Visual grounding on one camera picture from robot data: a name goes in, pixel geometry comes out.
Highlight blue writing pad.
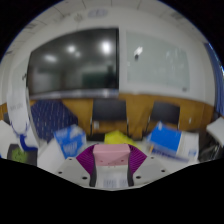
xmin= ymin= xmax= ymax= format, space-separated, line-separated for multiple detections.
xmin=146 ymin=121 xmax=201 ymax=163

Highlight yellow box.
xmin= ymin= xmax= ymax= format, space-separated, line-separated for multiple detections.
xmin=103 ymin=130 xmax=137 ymax=147

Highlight large dark wall screen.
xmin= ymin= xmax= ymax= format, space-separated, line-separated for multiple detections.
xmin=26 ymin=28 xmax=120 ymax=97

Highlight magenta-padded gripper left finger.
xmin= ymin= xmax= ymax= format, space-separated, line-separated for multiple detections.
xmin=54 ymin=143 xmax=99 ymax=188

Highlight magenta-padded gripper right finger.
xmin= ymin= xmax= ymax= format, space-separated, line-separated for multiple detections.
xmin=126 ymin=143 xmax=168 ymax=188

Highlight glass whiteboard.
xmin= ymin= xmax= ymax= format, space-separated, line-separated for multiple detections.
xmin=125 ymin=31 xmax=191 ymax=92

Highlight white side table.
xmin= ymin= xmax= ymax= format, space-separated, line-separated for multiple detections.
xmin=205 ymin=116 xmax=224 ymax=148

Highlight black chair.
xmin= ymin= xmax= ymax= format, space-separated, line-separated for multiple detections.
xmin=144 ymin=101 xmax=182 ymax=138
xmin=88 ymin=98 xmax=131 ymax=141

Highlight white bag with blue strap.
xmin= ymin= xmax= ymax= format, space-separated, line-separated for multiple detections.
xmin=6 ymin=83 xmax=40 ymax=152

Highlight black pouch with green print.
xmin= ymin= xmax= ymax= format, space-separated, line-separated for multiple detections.
xmin=6 ymin=143 xmax=39 ymax=166

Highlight blue tissue pack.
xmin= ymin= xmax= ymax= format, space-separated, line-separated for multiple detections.
xmin=53 ymin=124 xmax=88 ymax=160

